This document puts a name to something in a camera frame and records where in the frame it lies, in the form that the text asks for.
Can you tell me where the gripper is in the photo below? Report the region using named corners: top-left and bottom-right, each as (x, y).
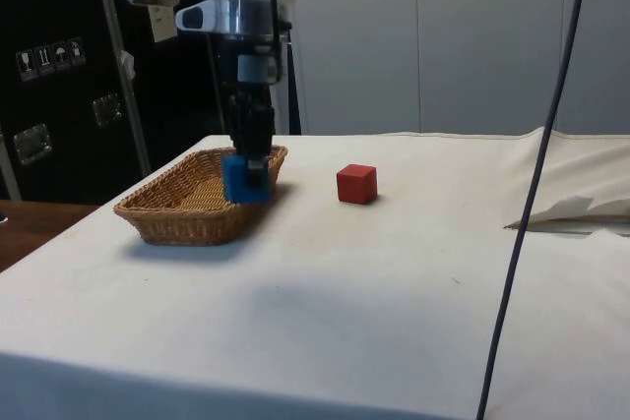
top-left (216, 34), bottom-right (287, 190)

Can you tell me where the blue cube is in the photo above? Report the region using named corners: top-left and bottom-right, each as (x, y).
top-left (220, 153), bottom-right (276, 206)

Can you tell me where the wicker basket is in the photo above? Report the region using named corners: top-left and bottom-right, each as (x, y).
top-left (112, 144), bottom-right (290, 247)

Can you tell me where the red cube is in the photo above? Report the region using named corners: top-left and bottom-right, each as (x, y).
top-left (336, 162), bottom-right (379, 206)

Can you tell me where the pale locker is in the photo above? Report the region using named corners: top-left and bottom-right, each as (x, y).
top-left (294, 0), bottom-right (419, 137)
top-left (415, 0), bottom-right (568, 137)
top-left (564, 0), bottom-right (630, 137)

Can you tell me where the black cable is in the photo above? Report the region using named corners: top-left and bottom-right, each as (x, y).
top-left (474, 0), bottom-right (596, 420)

